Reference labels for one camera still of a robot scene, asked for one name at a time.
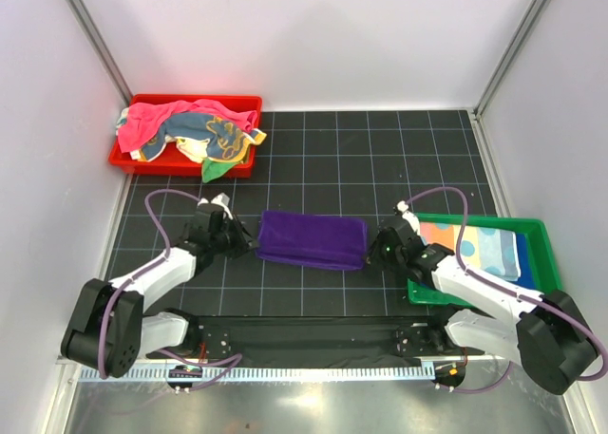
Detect pink towel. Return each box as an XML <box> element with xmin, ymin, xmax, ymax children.
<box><xmin>116</xmin><ymin>99</ymin><xmax>259</xmax><ymax>153</ymax></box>

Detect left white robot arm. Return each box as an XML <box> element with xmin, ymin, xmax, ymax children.
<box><xmin>60</xmin><ymin>200</ymin><xmax>257</xmax><ymax>378</ymax></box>

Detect perforated cable duct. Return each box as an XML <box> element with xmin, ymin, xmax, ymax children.
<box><xmin>80</xmin><ymin>362</ymin><xmax>435</xmax><ymax>385</ymax></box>

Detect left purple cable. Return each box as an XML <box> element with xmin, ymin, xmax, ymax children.
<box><xmin>97</xmin><ymin>189</ymin><xmax>243</xmax><ymax>392</ymax></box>

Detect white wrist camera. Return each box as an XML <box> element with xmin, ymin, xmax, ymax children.
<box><xmin>198</xmin><ymin>193</ymin><xmax>232</xmax><ymax>216</ymax></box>
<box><xmin>395</xmin><ymin>200</ymin><xmax>420</xmax><ymax>235</ymax></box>

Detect green plastic bin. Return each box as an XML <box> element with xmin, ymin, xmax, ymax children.
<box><xmin>408</xmin><ymin>214</ymin><xmax>561</xmax><ymax>308</ymax></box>

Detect purple towel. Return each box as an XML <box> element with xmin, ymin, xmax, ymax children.
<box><xmin>256</xmin><ymin>211</ymin><xmax>368</xmax><ymax>271</ymax></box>

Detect pastel patterned towel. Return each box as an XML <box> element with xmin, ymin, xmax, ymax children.
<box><xmin>420</xmin><ymin>222</ymin><xmax>522</xmax><ymax>282</ymax></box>

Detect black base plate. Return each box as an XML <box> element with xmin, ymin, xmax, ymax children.
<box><xmin>141</xmin><ymin>316</ymin><xmax>481</xmax><ymax>368</ymax></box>

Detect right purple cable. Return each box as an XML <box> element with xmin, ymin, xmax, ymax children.
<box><xmin>396</xmin><ymin>186</ymin><xmax>608</xmax><ymax>393</ymax></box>

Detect yellow patterned towel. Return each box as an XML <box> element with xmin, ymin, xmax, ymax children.
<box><xmin>130</xmin><ymin>113</ymin><xmax>266</xmax><ymax>164</ymax></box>

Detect aluminium front rail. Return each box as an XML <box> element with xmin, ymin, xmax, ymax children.
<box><xmin>56</xmin><ymin>323</ymin><xmax>579</xmax><ymax>365</ymax></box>

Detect green towel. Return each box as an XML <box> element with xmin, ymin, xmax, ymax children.
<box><xmin>201</xmin><ymin>159</ymin><xmax>237</xmax><ymax>183</ymax></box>

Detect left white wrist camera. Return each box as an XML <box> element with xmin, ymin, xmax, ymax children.
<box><xmin>198</xmin><ymin>193</ymin><xmax>232</xmax><ymax>216</ymax></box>

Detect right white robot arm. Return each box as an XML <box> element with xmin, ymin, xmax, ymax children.
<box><xmin>368</xmin><ymin>213</ymin><xmax>607</xmax><ymax>395</ymax></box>

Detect left aluminium frame post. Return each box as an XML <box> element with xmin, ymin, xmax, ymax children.
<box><xmin>66</xmin><ymin>0</ymin><xmax>133</xmax><ymax>103</ymax></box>

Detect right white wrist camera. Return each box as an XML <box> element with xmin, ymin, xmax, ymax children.
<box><xmin>395</xmin><ymin>200</ymin><xmax>420</xmax><ymax>235</ymax></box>

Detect blue towel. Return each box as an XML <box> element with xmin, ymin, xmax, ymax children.
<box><xmin>516</xmin><ymin>234</ymin><xmax>537</xmax><ymax>290</ymax></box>

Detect right aluminium frame post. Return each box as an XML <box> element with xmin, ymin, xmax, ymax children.
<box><xmin>473</xmin><ymin>0</ymin><xmax>551</xmax><ymax>119</ymax></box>

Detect aluminium frame post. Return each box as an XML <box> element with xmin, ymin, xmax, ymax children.
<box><xmin>473</xmin><ymin>0</ymin><xmax>551</xmax><ymax>119</ymax></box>
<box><xmin>66</xmin><ymin>0</ymin><xmax>133</xmax><ymax>103</ymax></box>

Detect purple cable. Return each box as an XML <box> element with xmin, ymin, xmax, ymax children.
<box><xmin>396</xmin><ymin>186</ymin><xmax>608</xmax><ymax>393</ymax></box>
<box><xmin>97</xmin><ymin>189</ymin><xmax>243</xmax><ymax>392</ymax></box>

